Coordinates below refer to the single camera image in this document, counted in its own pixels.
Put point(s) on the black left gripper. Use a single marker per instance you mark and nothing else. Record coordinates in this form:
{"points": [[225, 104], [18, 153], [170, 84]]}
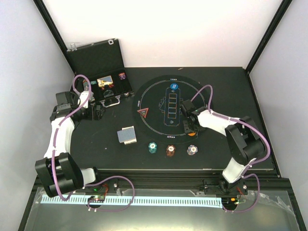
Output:
{"points": [[97, 116]]}

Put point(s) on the blue small blind button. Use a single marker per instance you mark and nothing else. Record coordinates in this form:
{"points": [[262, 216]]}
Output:
{"points": [[174, 86]]}

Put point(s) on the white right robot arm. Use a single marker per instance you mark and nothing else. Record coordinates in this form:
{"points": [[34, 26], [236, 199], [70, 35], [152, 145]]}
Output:
{"points": [[246, 144]]}

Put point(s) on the red triangular dealer button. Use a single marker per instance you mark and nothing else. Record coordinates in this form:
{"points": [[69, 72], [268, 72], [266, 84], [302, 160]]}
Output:
{"points": [[143, 112]]}

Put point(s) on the orange poker chip stack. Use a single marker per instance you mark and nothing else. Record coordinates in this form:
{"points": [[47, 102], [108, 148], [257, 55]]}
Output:
{"points": [[170, 151]]}

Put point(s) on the purple chips in case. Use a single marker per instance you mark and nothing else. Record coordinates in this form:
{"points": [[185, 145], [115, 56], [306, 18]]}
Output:
{"points": [[122, 76]]}

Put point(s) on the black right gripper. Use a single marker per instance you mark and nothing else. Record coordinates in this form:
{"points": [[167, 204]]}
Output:
{"points": [[186, 128]]}

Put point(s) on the white slotted cable duct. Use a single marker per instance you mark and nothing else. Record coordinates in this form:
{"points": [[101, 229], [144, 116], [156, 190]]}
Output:
{"points": [[136, 201]]}

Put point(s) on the round black poker mat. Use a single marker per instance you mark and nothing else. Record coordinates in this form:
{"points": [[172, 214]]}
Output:
{"points": [[164, 121]]}

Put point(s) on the chip row in case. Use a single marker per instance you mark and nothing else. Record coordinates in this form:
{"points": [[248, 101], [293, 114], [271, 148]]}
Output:
{"points": [[86, 85]]}

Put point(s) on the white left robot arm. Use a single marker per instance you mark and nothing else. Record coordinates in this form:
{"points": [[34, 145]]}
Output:
{"points": [[57, 171]]}

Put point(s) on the green poker chip stack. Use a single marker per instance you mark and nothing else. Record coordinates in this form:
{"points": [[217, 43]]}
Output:
{"points": [[152, 147]]}

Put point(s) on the black aluminium poker case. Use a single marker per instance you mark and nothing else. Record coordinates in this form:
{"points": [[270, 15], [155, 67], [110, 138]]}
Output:
{"points": [[98, 60]]}

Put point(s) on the blue white poker chip stack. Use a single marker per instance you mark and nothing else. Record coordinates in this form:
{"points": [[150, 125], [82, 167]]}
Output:
{"points": [[192, 150]]}

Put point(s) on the card box in case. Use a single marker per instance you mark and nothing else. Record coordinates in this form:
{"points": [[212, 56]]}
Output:
{"points": [[105, 81]]}

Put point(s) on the blue backed card deck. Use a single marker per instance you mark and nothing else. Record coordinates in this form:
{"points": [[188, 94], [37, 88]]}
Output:
{"points": [[127, 135]]}

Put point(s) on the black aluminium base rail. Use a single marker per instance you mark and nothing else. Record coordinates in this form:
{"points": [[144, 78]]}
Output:
{"points": [[205, 181]]}

